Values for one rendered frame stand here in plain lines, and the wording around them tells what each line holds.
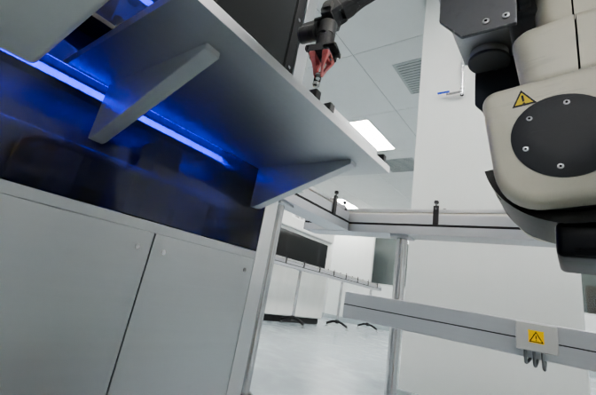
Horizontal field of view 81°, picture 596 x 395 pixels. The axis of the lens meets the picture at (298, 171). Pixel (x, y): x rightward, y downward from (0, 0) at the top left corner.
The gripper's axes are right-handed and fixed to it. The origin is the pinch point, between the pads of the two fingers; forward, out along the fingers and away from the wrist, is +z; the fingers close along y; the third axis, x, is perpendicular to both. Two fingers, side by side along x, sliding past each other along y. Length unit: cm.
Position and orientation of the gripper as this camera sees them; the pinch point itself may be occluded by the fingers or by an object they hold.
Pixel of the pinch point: (318, 74)
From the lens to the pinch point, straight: 112.7
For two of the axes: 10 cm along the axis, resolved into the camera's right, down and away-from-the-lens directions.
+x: -3.6, -3.7, -8.5
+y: -9.1, -0.5, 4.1
